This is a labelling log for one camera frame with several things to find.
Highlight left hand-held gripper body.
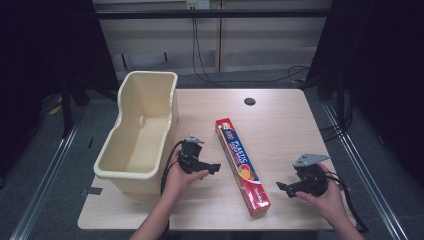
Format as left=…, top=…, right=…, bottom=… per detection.
left=176, top=134, right=205, bottom=175

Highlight black floor cable bundle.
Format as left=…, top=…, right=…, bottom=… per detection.
left=319, top=96, right=355, bottom=143

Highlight black horizontal bar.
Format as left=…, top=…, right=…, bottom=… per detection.
left=94, top=8, right=332, bottom=20

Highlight person's left hand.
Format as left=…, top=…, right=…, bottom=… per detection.
left=161, top=150, right=210, bottom=198

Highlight black curtain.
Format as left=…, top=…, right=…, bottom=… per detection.
left=304, top=0, right=424, bottom=188
left=0, top=0, right=120, bottom=179

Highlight black wall cables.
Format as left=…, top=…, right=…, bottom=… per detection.
left=190, top=17, right=312, bottom=90

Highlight person's right hand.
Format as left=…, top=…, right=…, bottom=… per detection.
left=294, top=162, right=348, bottom=224

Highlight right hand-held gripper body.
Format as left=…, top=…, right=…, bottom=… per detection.
left=292, top=153, right=332, bottom=198

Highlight metal floor rail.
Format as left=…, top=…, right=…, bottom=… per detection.
left=321, top=99, right=410, bottom=240
left=9, top=121, right=83, bottom=240

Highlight cream plastic bin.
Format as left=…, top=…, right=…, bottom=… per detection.
left=93, top=70, right=179, bottom=196

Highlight right hand-held gripper black cable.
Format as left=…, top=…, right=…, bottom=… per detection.
left=324, top=171, right=370, bottom=234

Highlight white wall power outlet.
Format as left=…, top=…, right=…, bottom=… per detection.
left=185, top=0, right=211, bottom=11

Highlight red and blue wrap box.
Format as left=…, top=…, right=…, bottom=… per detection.
left=214, top=117, right=271, bottom=218

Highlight black metal stand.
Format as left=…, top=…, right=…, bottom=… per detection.
left=59, top=74, right=91, bottom=138

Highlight hand-held gripper black cable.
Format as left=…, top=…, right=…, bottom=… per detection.
left=160, top=139, right=186, bottom=196
left=324, top=171, right=370, bottom=234

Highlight left hand-held gripper black cable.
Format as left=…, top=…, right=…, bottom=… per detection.
left=160, top=139, right=186, bottom=196

